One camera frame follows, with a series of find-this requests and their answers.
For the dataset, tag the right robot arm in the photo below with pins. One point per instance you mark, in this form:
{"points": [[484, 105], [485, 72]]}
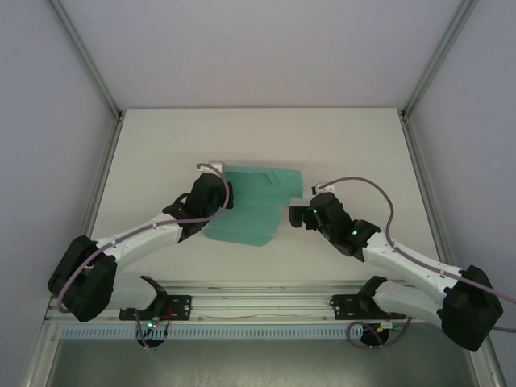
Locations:
{"points": [[407, 260]]}

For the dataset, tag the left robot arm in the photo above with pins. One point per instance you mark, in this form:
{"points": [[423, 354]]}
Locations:
{"points": [[133, 238]]}

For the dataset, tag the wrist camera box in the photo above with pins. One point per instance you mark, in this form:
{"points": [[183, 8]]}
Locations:
{"points": [[216, 165], [318, 188]]}

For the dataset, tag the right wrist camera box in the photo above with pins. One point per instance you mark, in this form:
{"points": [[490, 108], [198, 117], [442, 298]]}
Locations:
{"points": [[318, 188]]}

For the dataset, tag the small circuit board green light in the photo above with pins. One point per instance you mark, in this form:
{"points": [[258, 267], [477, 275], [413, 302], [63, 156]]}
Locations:
{"points": [[151, 323], [392, 325]]}

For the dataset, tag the teal cardboard box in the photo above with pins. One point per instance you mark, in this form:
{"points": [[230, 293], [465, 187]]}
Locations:
{"points": [[250, 217]]}

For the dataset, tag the long aluminium mounting rail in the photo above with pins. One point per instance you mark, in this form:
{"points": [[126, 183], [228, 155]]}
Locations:
{"points": [[262, 300]]}

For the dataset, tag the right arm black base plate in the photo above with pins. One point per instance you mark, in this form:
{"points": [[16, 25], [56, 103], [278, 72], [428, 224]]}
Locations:
{"points": [[346, 306]]}

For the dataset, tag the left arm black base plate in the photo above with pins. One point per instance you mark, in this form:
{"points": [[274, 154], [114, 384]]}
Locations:
{"points": [[179, 307]]}

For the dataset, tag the aluminium table side rail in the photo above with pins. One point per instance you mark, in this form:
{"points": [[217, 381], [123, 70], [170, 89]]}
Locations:
{"points": [[105, 169], [417, 169]]}

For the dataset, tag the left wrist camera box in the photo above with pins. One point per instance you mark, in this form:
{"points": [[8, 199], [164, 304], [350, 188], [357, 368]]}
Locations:
{"points": [[216, 165]]}

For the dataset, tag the aluminium frame post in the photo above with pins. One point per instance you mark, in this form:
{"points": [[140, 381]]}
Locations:
{"points": [[437, 60], [86, 60]]}

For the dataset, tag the grey metal sheet panel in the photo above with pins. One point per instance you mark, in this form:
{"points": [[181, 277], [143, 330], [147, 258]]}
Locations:
{"points": [[258, 363]]}

